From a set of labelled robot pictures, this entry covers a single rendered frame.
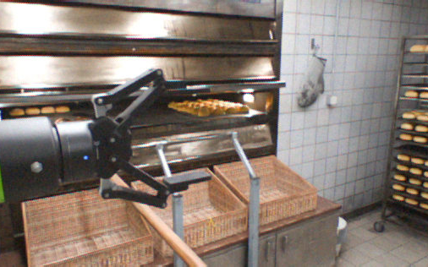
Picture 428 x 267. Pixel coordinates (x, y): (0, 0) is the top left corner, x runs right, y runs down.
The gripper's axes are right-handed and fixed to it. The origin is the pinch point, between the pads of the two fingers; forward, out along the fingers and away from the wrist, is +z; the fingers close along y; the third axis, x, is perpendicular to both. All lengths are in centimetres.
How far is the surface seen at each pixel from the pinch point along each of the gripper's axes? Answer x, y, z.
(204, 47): -154, -18, 92
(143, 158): -153, 50, 47
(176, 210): -94, 60, 40
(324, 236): -98, 111, 156
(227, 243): -99, 91, 74
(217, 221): -104, 79, 71
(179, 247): -19.0, 30.8, 5.3
